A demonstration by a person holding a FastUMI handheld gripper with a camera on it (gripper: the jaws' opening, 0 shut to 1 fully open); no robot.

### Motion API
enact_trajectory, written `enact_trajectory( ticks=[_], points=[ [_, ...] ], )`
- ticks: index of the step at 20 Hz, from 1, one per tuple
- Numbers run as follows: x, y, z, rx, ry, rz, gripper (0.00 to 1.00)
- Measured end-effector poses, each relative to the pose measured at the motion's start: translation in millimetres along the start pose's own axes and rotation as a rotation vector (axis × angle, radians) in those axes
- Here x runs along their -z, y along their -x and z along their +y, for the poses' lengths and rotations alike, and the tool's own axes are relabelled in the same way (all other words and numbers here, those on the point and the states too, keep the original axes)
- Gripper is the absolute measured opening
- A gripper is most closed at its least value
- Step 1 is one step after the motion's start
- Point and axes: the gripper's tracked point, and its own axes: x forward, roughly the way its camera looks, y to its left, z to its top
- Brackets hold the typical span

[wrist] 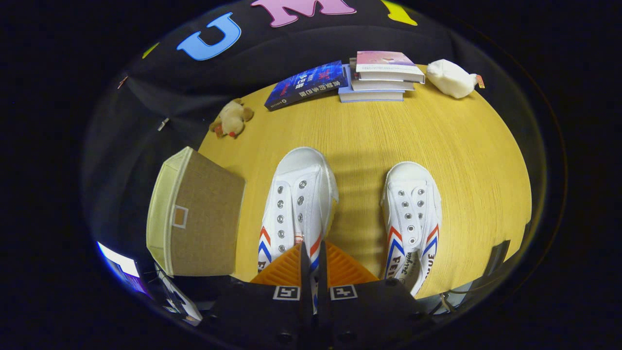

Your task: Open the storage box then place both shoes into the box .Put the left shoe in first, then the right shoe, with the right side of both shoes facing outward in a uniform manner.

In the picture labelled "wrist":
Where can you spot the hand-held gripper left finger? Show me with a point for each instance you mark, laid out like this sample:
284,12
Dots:
262,316

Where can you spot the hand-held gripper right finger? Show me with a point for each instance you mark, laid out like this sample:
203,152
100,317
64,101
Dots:
369,313

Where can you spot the white canvas shoe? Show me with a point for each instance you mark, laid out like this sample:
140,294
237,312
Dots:
301,194
413,214

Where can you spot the beige fabric storage box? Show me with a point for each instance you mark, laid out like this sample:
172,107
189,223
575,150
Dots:
209,218

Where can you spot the black table edge clamp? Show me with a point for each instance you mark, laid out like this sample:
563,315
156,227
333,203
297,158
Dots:
498,255

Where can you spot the lit computer monitor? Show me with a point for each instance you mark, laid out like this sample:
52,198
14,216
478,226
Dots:
121,267

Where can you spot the brown plush toy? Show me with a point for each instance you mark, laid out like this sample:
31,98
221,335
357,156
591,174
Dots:
232,119

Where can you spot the silver clip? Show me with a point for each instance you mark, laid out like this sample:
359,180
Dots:
163,124

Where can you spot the light blue book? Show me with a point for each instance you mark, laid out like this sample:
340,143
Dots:
369,96

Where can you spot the grey cover book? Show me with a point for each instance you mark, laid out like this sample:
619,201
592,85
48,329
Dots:
381,85

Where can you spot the dark blue book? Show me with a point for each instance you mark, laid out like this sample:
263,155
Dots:
306,85

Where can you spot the black backdrop cloth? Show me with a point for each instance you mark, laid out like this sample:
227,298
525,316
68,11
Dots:
160,97

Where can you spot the white plush toy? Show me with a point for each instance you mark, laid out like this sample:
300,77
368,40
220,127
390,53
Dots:
449,78

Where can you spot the pink cover book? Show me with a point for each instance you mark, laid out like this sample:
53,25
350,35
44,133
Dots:
386,63

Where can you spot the red clip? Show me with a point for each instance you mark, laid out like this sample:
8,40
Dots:
122,81

